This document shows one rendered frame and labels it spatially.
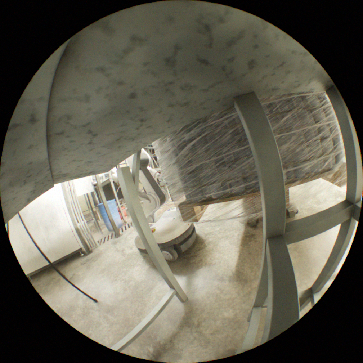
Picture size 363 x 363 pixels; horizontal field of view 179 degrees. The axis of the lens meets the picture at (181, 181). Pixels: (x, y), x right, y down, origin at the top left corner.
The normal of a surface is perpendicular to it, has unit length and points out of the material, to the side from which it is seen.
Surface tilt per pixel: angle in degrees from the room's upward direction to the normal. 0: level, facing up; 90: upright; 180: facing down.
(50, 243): 90
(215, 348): 0
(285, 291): 0
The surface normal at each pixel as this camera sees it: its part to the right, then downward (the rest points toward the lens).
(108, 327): -0.29, -0.96
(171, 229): 0.20, -0.64
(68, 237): 0.84, -0.22
